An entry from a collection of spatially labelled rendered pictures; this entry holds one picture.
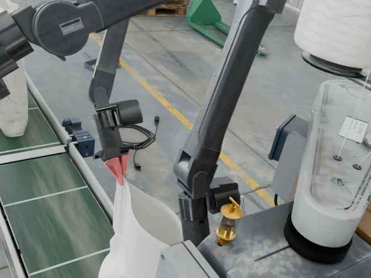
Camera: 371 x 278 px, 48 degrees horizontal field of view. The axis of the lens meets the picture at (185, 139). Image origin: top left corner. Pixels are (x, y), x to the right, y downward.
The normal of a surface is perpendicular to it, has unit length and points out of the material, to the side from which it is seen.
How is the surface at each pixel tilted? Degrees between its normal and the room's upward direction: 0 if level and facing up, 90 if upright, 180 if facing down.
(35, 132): 0
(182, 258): 0
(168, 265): 90
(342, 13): 91
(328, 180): 0
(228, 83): 75
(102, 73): 59
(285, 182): 90
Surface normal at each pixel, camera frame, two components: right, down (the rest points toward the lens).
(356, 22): -0.29, 0.45
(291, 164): -0.84, 0.17
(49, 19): 0.42, 0.31
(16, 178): 0.15, -0.84
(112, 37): 0.22, 0.03
